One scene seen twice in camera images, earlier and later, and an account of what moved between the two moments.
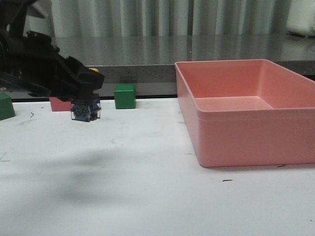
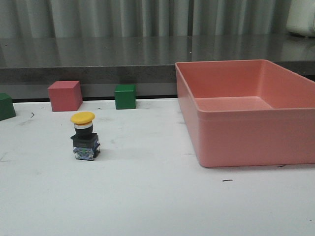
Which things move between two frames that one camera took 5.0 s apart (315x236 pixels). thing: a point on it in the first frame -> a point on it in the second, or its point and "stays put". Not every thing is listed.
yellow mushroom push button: [86, 111] -> [85, 143]
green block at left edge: [7, 110] stays put
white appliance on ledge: [301, 17] stays put
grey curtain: [164, 18] stays put
